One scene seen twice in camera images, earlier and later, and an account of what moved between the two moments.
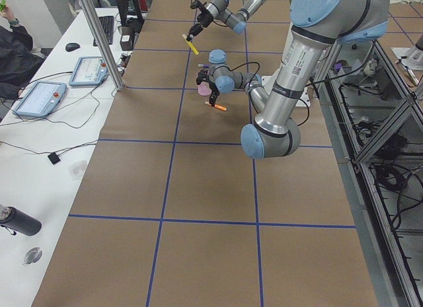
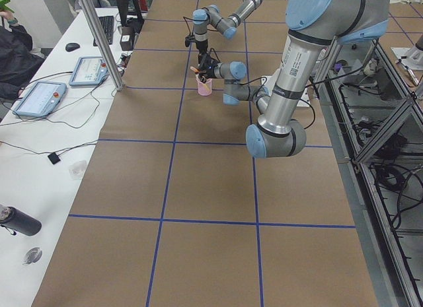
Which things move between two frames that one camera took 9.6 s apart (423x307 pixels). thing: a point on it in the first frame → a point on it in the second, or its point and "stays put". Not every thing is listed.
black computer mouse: [71, 47] stays put
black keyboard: [108, 24] stays put
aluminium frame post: [100, 39] stays put
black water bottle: [14, 220] stays put
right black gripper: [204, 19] → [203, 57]
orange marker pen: [217, 105] → [196, 70]
